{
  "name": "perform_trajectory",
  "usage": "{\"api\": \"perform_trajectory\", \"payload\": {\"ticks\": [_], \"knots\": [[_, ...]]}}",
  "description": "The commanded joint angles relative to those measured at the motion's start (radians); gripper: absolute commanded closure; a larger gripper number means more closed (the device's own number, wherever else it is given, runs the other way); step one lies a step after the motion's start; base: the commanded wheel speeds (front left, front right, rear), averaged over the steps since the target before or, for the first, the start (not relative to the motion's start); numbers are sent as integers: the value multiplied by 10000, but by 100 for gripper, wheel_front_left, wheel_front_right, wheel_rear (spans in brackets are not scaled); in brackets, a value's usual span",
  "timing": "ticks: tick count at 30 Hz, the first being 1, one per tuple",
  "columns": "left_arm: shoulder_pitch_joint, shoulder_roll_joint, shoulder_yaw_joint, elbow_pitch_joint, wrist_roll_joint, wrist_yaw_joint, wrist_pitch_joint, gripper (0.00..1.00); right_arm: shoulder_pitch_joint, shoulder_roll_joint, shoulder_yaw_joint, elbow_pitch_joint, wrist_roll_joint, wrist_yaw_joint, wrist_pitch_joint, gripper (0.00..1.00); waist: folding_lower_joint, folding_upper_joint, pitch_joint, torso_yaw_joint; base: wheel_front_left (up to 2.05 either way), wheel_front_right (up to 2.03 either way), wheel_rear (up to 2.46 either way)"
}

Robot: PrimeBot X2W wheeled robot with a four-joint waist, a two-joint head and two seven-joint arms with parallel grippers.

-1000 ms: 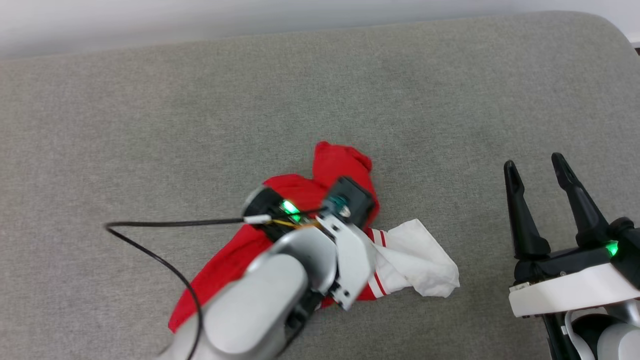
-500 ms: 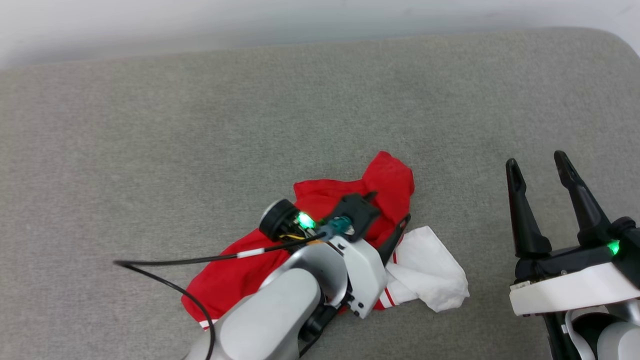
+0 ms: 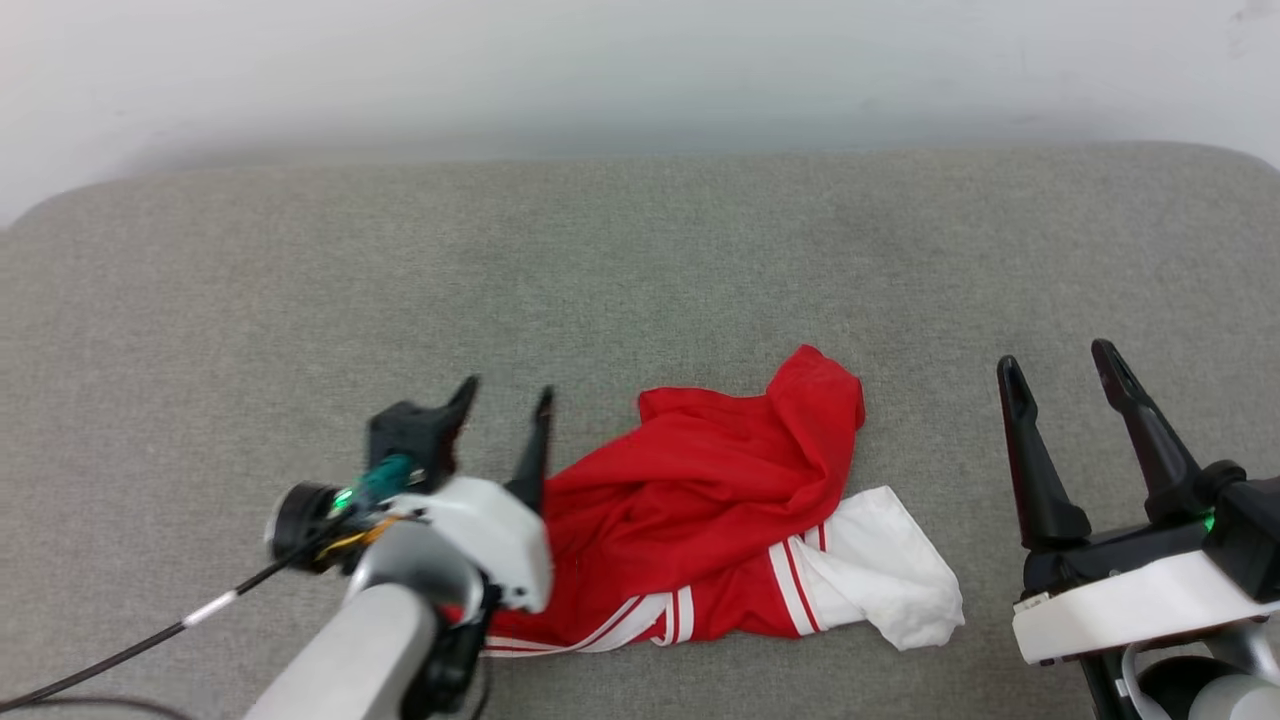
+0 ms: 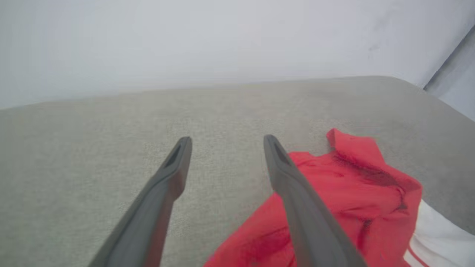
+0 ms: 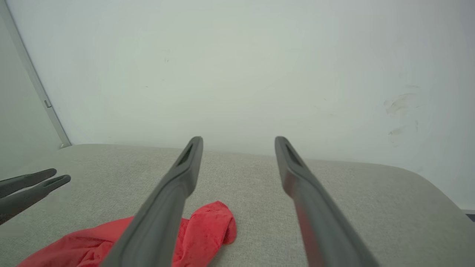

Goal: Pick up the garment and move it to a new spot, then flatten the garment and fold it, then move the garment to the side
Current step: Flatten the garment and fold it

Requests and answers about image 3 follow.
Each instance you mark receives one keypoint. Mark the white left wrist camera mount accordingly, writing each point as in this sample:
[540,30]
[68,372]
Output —
[490,540]

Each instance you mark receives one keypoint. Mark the red and white t-shirt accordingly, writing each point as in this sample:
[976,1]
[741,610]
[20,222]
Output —
[700,500]

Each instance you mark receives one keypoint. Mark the grey fabric sofa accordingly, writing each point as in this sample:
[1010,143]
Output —
[640,280]

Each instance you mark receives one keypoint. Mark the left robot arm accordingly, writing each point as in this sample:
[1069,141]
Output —
[350,650]

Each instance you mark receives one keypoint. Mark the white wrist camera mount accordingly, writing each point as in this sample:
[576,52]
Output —
[1130,610]
[490,540]

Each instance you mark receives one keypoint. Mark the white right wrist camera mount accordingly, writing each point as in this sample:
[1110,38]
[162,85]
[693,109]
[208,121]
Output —
[1130,610]

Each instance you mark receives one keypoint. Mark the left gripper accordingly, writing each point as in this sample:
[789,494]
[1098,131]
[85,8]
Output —
[310,525]

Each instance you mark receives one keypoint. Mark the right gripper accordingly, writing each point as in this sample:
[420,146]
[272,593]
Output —
[1245,520]

